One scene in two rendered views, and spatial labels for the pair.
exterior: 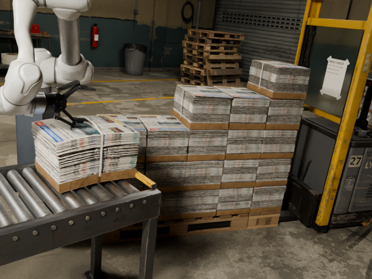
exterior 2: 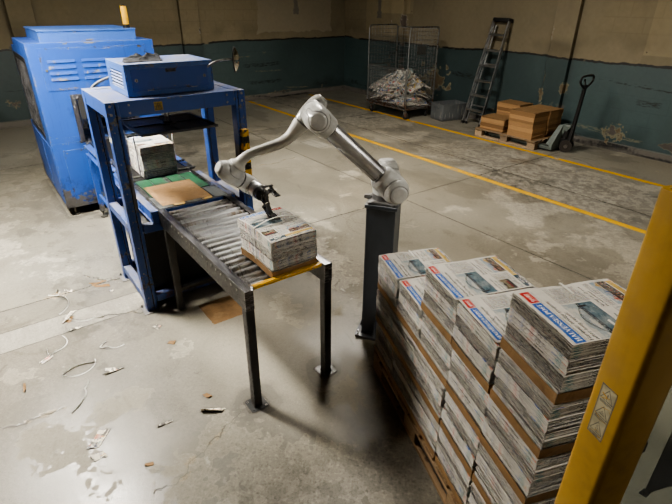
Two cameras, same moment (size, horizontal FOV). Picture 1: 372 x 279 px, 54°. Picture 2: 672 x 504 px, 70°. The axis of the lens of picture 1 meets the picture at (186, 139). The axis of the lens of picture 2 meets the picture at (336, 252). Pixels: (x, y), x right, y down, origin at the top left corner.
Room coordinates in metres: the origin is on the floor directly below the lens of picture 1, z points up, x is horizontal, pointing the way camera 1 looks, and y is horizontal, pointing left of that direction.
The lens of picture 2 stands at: (2.09, -1.93, 2.12)
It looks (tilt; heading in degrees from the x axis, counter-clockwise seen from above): 28 degrees down; 95
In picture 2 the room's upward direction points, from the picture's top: straight up
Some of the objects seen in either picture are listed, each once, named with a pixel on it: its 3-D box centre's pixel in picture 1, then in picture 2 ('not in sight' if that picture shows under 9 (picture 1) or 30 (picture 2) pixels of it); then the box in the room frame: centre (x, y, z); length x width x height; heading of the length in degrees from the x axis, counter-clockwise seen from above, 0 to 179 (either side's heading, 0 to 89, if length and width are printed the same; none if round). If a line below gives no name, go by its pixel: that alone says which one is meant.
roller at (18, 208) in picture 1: (11, 199); (244, 244); (1.28, 0.67, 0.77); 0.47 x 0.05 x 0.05; 42
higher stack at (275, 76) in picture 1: (264, 145); (546, 451); (2.75, -0.63, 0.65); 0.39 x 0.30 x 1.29; 21
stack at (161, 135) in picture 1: (175, 174); (447, 370); (2.49, 0.05, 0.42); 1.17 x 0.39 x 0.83; 111
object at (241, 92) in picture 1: (239, 92); (519, 312); (2.65, -0.35, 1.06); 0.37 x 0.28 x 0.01; 21
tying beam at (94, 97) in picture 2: not in sight; (163, 96); (0.51, 1.52, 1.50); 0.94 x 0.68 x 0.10; 42
